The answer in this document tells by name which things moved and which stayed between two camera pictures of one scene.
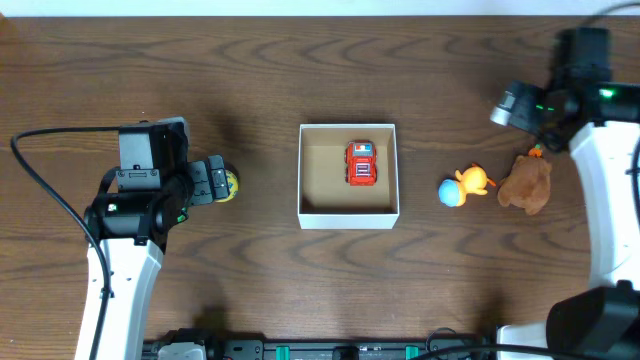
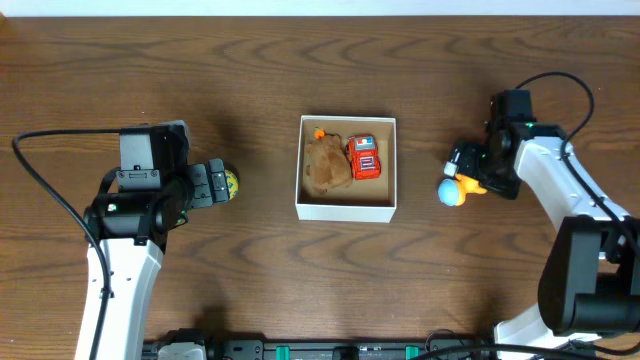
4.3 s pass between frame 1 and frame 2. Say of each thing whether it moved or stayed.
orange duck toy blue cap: stayed
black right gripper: moved
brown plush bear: moved
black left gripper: stayed
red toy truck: moved
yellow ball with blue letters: stayed
